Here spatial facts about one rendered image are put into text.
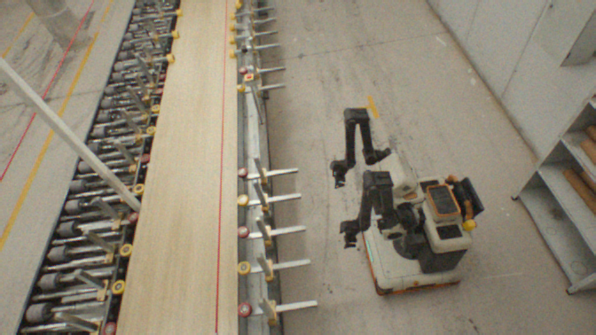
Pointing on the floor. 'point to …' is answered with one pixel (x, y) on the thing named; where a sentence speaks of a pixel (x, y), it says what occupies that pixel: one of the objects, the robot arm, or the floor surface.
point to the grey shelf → (566, 198)
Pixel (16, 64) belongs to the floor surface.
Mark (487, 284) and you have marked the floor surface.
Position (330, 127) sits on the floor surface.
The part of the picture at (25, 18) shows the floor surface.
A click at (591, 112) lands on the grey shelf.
